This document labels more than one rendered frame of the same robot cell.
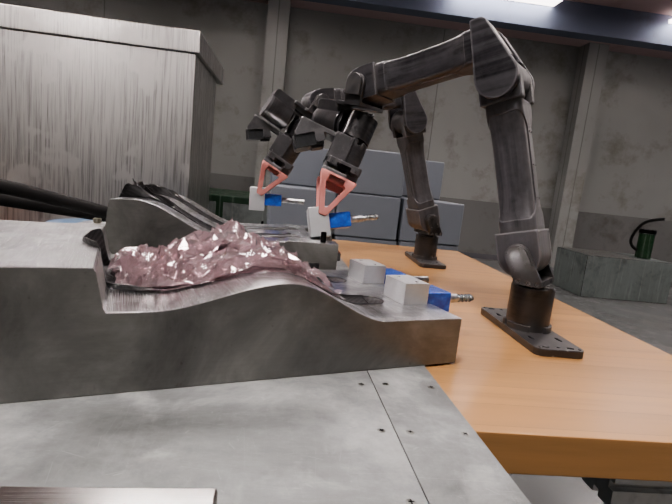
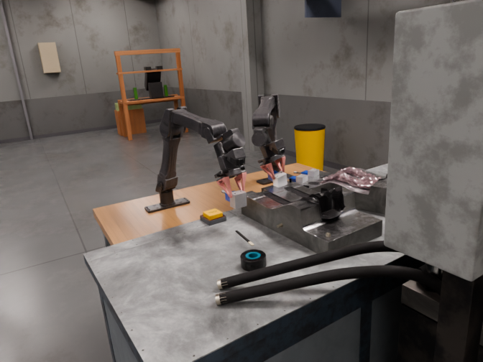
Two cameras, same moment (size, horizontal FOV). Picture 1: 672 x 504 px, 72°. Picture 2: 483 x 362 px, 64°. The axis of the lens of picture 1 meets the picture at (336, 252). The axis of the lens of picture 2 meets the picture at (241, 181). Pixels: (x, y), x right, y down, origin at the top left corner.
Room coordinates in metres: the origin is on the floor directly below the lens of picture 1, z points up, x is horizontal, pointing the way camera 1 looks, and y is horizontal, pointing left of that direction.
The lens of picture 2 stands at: (1.63, 1.41, 1.41)
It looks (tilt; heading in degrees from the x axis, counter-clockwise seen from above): 17 degrees down; 246
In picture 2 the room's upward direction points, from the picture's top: 4 degrees counter-clockwise
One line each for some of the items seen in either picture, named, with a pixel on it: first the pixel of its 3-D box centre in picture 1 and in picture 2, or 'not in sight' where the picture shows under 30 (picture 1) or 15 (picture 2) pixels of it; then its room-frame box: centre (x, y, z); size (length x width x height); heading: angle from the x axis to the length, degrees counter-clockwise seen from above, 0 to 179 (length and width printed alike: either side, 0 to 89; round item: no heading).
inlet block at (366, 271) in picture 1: (392, 279); (293, 179); (0.71, -0.09, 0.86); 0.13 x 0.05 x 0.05; 116
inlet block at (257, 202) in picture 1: (277, 199); (231, 195); (1.13, 0.16, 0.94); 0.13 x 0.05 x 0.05; 98
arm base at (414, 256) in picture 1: (425, 247); (166, 197); (1.29, -0.25, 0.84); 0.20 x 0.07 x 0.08; 5
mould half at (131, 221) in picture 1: (199, 234); (305, 207); (0.88, 0.26, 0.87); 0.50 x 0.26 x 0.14; 98
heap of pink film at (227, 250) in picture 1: (229, 254); (351, 176); (0.54, 0.13, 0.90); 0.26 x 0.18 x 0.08; 116
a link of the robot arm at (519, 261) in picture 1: (529, 264); not in sight; (0.69, -0.29, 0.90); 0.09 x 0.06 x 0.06; 143
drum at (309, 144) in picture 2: not in sight; (310, 149); (-1.03, -2.51, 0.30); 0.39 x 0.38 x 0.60; 93
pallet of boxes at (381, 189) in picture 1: (353, 240); not in sight; (3.17, -0.11, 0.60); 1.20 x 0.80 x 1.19; 99
